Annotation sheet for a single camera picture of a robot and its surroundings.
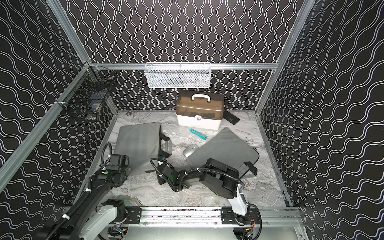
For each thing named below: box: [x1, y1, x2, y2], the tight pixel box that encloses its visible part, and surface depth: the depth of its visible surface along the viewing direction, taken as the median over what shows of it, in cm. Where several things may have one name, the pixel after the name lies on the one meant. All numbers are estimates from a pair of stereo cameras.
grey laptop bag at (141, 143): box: [113, 122, 172, 175], surface depth 100 cm
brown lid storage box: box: [175, 90, 225, 131], surface depth 102 cm
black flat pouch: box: [223, 110, 240, 125], surface depth 115 cm
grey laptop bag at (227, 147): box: [187, 127, 260, 179], surface depth 97 cm
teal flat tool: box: [189, 128, 208, 140], surface depth 109 cm
